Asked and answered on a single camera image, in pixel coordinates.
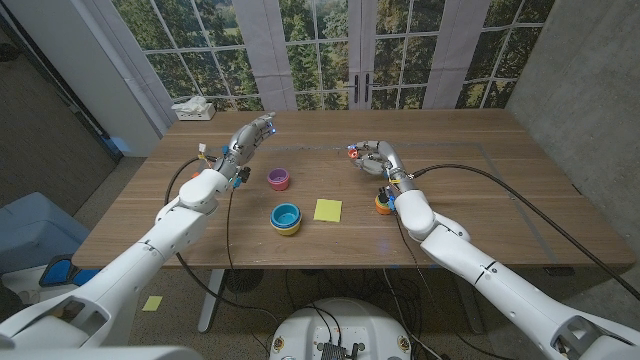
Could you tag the white robot torso base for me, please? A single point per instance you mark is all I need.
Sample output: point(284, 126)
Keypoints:
point(345, 320)

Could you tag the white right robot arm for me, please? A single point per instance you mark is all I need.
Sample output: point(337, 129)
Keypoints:
point(500, 285)

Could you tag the dark trouser leg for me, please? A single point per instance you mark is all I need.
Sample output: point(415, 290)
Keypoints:
point(7, 302)

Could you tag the pink plastic bowl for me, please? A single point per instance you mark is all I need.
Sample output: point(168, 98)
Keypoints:
point(279, 187)

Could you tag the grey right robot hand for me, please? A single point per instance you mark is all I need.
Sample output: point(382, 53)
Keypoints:
point(390, 160)

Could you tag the black round floor fan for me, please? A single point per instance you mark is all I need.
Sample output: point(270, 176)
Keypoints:
point(243, 281)

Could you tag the white robot chest edge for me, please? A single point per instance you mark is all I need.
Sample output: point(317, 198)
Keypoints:
point(100, 354)

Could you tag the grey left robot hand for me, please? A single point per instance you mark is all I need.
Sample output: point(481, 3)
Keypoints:
point(245, 145)

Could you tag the grey table leg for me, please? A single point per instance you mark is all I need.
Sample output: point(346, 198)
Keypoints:
point(470, 310)

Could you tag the orange plastic bowl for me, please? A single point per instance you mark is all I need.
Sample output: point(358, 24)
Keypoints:
point(381, 210)

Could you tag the yellow plastic bowl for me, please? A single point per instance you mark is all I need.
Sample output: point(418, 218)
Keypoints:
point(287, 232)

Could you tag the glue stick with orange cap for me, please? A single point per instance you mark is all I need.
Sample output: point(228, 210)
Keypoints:
point(353, 153)

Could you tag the yellow sticky note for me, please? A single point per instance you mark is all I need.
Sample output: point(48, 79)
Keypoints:
point(328, 210)

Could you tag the white tissue box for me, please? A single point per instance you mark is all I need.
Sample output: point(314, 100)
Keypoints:
point(197, 114)

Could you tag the yellow paper note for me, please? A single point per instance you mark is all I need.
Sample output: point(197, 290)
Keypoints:
point(152, 303)

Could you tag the printed window backdrop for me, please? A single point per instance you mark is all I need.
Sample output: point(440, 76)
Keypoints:
point(320, 50)

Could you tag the green plastic bowl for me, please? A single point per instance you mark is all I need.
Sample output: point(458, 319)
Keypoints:
point(381, 201)

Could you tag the purple plastic bowl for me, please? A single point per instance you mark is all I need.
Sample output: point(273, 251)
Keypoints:
point(277, 176)

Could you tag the teal plastic bowl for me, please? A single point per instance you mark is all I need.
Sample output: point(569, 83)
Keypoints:
point(286, 216)

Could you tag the blue and black pedal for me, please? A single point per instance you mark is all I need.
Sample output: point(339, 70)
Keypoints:
point(60, 272)

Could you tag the blue plastic bowl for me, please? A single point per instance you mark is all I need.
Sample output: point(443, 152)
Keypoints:
point(286, 226)

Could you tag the white table leg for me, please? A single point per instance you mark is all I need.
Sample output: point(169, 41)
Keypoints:
point(210, 300)

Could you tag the blue grey storage box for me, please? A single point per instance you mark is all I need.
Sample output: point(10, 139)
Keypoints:
point(35, 230)

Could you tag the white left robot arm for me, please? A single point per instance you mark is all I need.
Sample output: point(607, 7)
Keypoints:
point(125, 260)

